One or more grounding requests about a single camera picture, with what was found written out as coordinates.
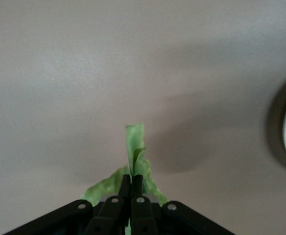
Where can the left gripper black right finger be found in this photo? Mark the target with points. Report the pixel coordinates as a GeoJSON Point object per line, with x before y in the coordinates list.
{"type": "Point", "coordinates": [142, 215]}

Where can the green lettuce leaf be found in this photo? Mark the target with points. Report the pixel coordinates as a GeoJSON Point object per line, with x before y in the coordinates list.
{"type": "Point", "coordinates": [135, 142]}

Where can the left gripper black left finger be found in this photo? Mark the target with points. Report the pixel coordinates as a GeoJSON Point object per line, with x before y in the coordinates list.
{"type": "Point", "coordinates": [108, 218]}

